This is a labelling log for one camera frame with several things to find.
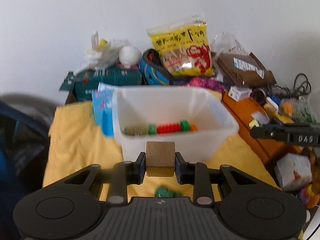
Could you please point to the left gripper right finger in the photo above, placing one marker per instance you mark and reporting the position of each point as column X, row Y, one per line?
column 199, row 176

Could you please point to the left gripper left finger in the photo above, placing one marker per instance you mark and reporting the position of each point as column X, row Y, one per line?
column 124, row 174

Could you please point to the brown wooden cube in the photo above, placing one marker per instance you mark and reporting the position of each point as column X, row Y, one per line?
column 160, row 159

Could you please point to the long red brick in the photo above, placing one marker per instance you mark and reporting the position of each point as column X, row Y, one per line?
column 168, row 128

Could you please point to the green patterned tile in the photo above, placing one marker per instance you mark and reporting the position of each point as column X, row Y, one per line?
column 152, row 129

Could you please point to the green duplo brick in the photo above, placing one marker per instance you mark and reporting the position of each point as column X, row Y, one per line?
column 184, row 126

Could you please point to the white tissue pack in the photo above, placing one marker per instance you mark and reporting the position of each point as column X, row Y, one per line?
column 293, row 172

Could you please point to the white plastic bin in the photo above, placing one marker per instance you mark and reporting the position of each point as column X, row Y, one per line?
column 163, row 105

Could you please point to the yellow cloth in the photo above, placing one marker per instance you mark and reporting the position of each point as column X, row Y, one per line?
column 76, row 142

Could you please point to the orange box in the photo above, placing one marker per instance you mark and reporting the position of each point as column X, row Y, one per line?
column 248, row 113

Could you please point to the light blue dinosaur box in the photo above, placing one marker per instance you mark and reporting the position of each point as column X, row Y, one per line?
column 102, row 109

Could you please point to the small white box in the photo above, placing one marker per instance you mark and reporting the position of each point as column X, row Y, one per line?
column 239, row 93

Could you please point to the pink shiny bag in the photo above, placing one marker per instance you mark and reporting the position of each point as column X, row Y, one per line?
column 207, row 83

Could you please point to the brown parcel bag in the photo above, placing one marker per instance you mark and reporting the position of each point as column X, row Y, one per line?
column 244, row 71

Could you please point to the green tissue pack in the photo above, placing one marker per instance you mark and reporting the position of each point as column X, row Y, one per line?
column 85, row 82

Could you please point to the blue helmet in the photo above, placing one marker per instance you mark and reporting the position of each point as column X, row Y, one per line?
column 154, row 72

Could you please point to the dark blue bag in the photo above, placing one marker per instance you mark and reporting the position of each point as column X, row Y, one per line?
column 24, row 155

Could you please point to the white ball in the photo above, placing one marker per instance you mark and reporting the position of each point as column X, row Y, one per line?
column 129, row 55

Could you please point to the white plastic bag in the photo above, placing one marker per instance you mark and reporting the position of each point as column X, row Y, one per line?
column 102, row 53

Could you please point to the yellow shrimp cracker bag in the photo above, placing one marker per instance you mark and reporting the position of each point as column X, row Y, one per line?
column 183, row 46

